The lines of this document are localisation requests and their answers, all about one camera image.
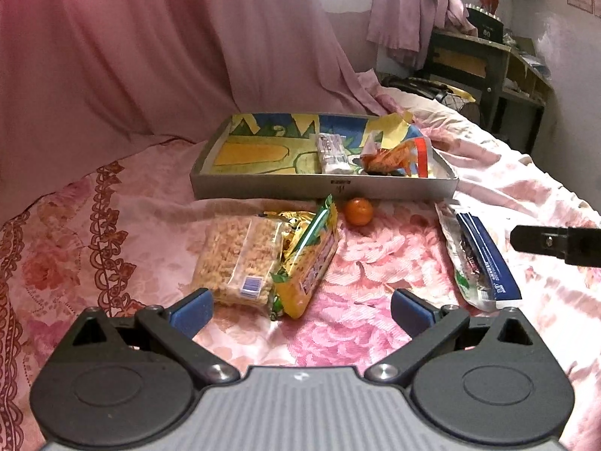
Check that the blue white snack packet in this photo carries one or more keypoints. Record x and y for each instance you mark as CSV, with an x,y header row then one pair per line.
x,y
490,251

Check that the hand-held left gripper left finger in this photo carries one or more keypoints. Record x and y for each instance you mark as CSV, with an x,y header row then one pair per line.
x,y
195,312

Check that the clear bag of noodles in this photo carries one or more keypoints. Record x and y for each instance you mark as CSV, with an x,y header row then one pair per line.
x,y
234,258

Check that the black box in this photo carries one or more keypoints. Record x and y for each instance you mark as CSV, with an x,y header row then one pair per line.
x,y
486,23

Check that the cream fluffy blanket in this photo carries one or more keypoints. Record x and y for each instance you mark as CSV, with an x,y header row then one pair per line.
x,y
422,110

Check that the white green snack packet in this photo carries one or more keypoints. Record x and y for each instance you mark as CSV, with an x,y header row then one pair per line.
x,y
450,249

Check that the white wrapped snack packet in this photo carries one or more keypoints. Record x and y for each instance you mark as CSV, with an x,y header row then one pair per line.
x,y
332,152

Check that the pink cloth bag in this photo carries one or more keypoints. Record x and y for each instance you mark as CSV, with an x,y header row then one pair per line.
x,y
164,47

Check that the printed cardboard tray box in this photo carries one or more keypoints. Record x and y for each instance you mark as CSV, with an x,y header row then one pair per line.
x,y
263,152

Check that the pink floral bedsheet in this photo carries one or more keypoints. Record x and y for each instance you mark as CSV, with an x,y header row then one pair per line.
x,y
385,263

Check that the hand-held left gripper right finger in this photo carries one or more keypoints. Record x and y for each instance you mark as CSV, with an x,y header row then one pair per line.
x,y
411,312

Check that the small orange tangerine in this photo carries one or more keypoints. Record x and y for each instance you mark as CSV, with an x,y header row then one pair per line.
x,y
359,210

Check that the yellow green snack packet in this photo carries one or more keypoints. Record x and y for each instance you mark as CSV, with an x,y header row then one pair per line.
x,y
307,263

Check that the lilac hanging curtain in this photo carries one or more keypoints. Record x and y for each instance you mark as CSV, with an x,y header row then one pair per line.
x,y
413,4

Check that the orange snack packet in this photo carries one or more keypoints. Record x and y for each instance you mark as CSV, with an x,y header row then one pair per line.
x,y
392,157

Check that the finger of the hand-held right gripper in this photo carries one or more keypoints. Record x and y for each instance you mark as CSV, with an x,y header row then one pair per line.
x,y
558,242

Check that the wooden desk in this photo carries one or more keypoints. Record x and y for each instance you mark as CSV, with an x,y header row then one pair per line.
x,y
469,58

